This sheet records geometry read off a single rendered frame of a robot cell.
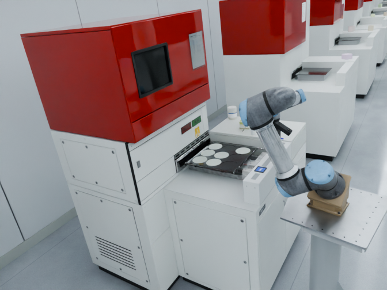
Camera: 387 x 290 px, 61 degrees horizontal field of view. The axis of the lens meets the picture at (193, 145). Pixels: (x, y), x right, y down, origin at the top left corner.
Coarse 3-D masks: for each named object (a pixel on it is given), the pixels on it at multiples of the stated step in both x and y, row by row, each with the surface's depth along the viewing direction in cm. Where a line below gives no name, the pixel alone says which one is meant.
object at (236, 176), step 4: (192, 168) 223; (196, 168) 221; (200, 168) 219; (204, 168) 217; (204, 172) 218; (208, 172) 216; (212, 172) 215; (216, 172) 213; (220, 172) 211; (224, 172) 209; (224, 176) 210; (228, 176) 208; (232, 176) 207; (236, 176) 205; (240, 176) 203
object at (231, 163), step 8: (208, 144) 239; (224, 144) 236; (200, 152) 228; (216, 152) 225; (232, 152) 222; (248, 152) 219; (224, 160) 214; (232, 160) 213; (240, 160) 211; (224, 168) 204; (232, 168) 203
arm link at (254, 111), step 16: (256, 96) 144; (240, 112) 145; (256, 112) 142; (272, 112) 141; (256, 128) 146; (272, 128) 148; (272, 144) 149; (272, 160) 153; (288, 160) 152; (288, 176) 152; (288, 192) 156; (304, 192) 155
